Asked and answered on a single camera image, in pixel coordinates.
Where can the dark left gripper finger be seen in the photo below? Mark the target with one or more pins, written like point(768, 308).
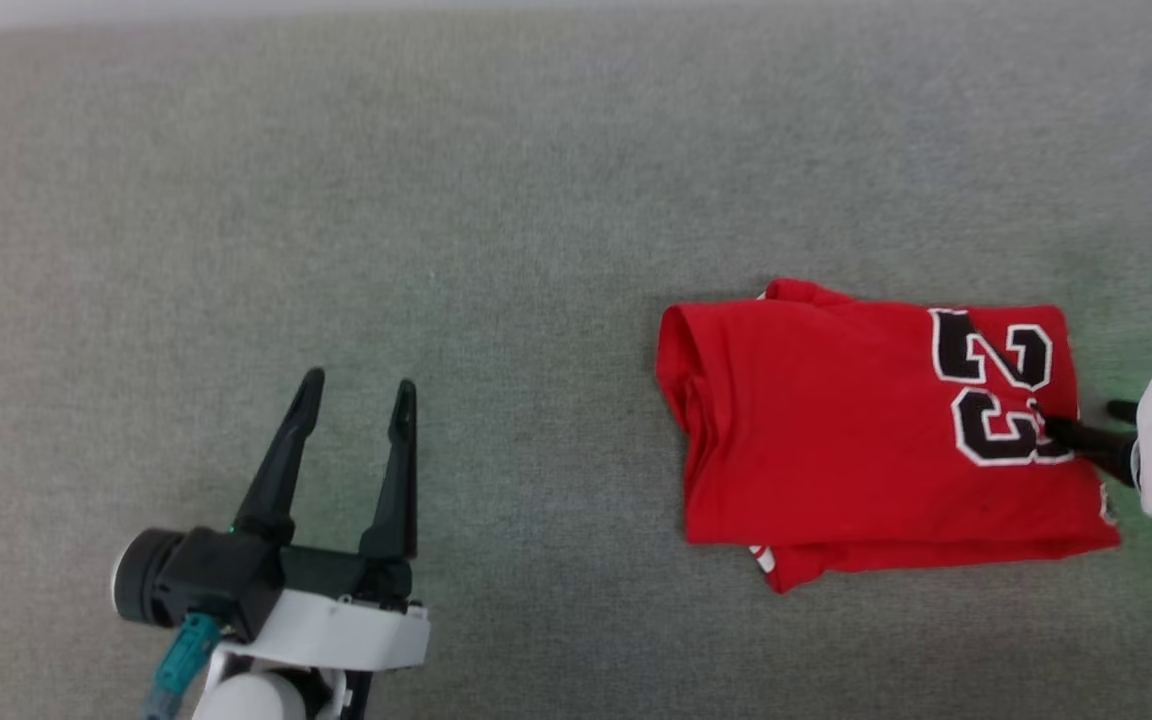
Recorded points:
point(281, 470)
point(396, 490)

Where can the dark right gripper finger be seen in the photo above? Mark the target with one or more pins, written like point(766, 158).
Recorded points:
point(1096, 445)
point(1124, 409)

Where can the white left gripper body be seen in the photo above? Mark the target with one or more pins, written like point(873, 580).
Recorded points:
point(336, 625)

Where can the red basketball jersey white trim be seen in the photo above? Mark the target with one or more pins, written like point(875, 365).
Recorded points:
point(836, 430)

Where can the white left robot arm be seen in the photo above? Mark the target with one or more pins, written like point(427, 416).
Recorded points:
point(256, 698)

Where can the grey-green fabric sofa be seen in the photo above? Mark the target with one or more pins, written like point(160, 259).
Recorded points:
point(496, 250)

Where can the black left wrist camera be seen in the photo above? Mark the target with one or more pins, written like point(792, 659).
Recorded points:
point(196, 580)

